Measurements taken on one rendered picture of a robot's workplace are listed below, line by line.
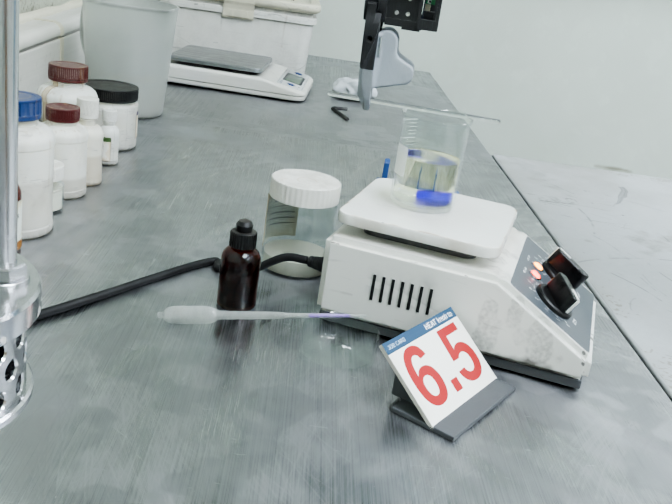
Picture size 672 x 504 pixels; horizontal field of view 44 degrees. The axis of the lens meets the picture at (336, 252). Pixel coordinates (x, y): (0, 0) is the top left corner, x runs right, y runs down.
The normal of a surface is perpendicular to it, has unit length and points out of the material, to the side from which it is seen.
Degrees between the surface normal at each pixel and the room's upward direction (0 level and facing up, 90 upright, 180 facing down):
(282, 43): 93
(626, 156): 90
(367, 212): 0
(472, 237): 0
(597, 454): 0
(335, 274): 90
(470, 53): 90
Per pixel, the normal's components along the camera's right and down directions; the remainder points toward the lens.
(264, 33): 0.04, 0.41
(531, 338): -0.31, 0.29
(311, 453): 0.14, -0.93
